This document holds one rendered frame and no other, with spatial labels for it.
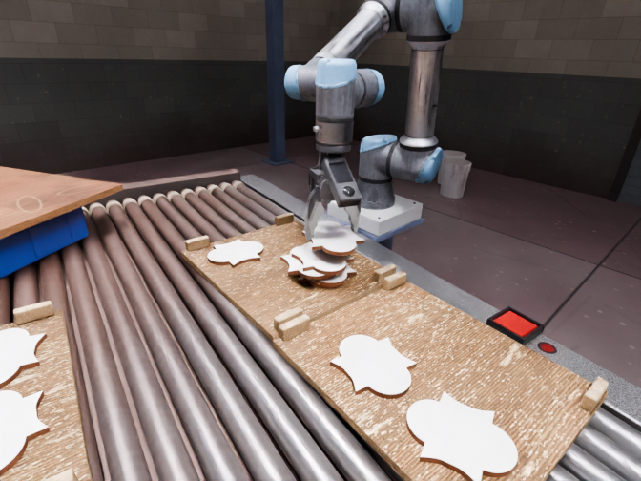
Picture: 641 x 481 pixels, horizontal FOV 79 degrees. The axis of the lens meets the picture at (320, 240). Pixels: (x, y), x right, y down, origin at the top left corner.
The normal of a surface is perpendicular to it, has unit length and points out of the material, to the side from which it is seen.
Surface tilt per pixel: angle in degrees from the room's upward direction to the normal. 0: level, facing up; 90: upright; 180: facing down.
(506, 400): 0
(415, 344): 0
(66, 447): 0
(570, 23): 90
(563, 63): 90
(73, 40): 90
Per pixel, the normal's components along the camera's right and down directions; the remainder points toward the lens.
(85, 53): 0.68, 0.34
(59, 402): 0.03, -0.90
